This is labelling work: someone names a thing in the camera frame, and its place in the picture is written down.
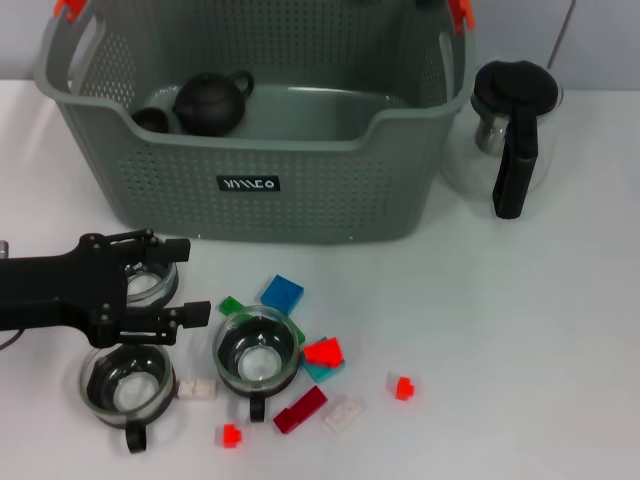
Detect teal building block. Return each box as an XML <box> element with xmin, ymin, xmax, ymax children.
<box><xmin>303</xmin><ymin>357</ymin><xmax>347</xmax><ymax>385</ymax></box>

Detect grey perforated storage bin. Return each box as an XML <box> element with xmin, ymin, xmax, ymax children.
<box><xmin>33</xmin><ymin>0</ymin><xmax>476</xmax><ymax>245</ymax></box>

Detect small black clay cup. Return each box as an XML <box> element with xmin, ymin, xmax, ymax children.
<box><xmin>131</xmin><ymin>106</ymin><xmax>171</xmax><ymax>135</ymax></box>

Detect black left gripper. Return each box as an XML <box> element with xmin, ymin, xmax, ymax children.
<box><xmin>0</xmin><ymin>228</ymin><xmax>212</xmax><ymax>350</ymax></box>

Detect glass teacup black holder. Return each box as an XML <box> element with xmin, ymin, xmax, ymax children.
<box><xmin>213</xmin><ymin>304</ymin><xmax>302</xmax><ymax>424</ymax></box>
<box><xmin>79</xmin><ymin>342</ymin><xmax>176</xmax><ymax>455</ymax></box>
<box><xmin>122</xmin><ymin>259</ymin><xmax>180</xmax><ymax>307</ymax></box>

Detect dark red long block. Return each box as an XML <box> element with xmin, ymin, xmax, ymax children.
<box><xmin>273</xmin><ymin>385</ymin><xmax>330</xmax><ymax>435</ymax></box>

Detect black clay teapot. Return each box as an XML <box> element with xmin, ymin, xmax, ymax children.
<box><xmin>172</xmin><ymin>69</ymin><xmax>256</xmax><ymax>137</ymax></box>

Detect glass pitcher black handle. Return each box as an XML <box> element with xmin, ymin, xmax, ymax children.
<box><xmin>439</xmin><ymin>58</ymin><xmax>564</xmax><ymax>221</ymax></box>

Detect white building block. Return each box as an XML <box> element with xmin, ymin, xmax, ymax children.
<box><xmin>177</xmin><ymin>378</ymin><xmax>220</xmax><ymax>402</ymax></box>
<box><xmin>322</xmin><ymin>397</ymin><xmax>366</xmax><ymax>432</ymax></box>

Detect red wedge building block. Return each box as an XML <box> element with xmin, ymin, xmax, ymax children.
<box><xmin>303</xmin><ymin>337</ymin><xmax>346</xmax><ymax>369</ymax></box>

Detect blue square building block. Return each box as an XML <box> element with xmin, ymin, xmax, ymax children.
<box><xmin>259</xmin><ymin>273</ymin><xmax>305</xmax><ymax>315</ymax></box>

